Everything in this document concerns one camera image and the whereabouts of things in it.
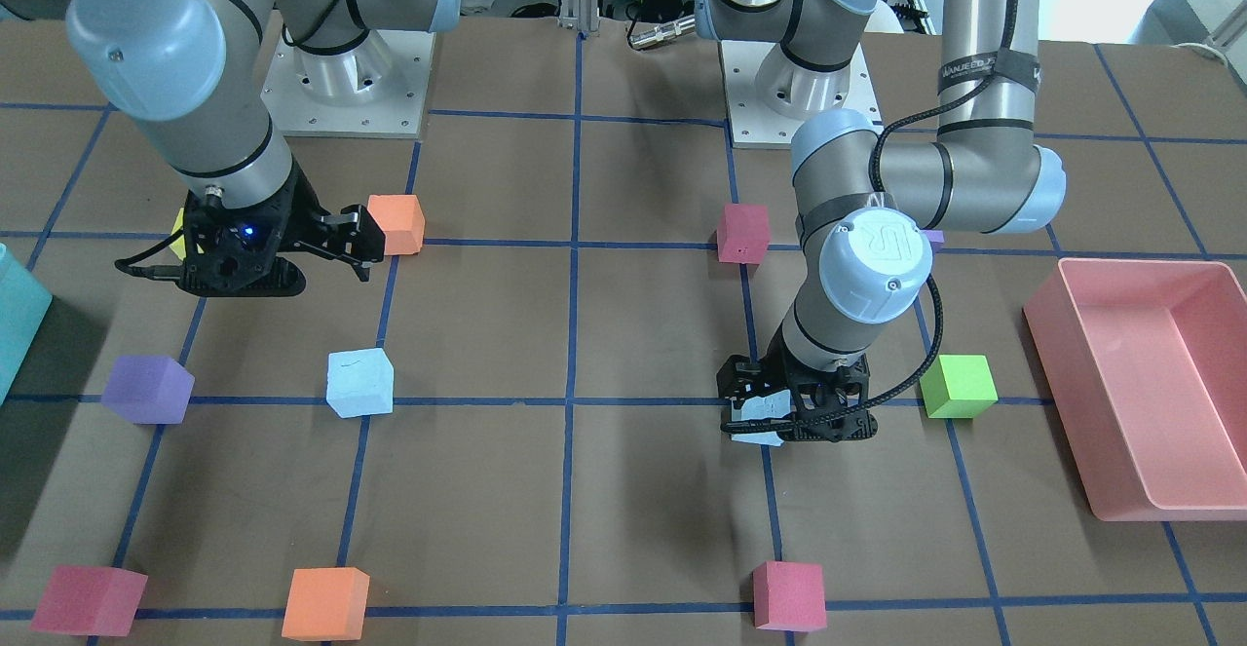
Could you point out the pink block near base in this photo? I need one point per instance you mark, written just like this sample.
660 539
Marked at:
743 234

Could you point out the orange block far side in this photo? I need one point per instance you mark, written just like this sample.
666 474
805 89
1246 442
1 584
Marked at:
326 604

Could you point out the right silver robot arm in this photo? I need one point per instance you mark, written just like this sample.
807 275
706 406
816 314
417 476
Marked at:
182 71

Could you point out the orange block near base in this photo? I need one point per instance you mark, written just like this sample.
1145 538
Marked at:
402 220

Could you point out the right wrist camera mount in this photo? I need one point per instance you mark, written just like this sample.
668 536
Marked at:
230 253

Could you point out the light blue block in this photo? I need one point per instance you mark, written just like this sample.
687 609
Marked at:
359 383
773 406

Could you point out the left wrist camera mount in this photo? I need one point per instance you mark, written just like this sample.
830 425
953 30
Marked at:
819 413

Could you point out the turquoise plastic bin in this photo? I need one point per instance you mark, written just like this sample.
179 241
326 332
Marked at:
24 304

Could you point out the purple block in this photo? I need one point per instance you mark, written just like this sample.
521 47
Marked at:
148 389
936 237

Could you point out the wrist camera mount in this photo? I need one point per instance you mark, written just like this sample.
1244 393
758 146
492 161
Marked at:
230 253
819 413

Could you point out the pink block far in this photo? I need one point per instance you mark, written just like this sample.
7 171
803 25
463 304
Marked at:
789 596
87 600

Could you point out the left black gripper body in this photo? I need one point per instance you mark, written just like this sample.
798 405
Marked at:
742 380

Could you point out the green block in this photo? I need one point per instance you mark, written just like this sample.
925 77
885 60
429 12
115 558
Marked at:
958 387

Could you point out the pink plastic bin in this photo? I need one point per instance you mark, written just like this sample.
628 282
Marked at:
1145 361

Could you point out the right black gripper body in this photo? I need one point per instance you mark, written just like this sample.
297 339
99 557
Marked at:
305 209

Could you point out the yellow block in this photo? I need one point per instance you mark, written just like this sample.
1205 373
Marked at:
177 234

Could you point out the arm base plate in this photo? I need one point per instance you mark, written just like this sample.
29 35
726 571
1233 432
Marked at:
377 90
769 96

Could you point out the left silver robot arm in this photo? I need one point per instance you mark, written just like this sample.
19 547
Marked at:
867 192

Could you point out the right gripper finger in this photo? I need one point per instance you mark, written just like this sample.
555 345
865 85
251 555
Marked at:
361 261

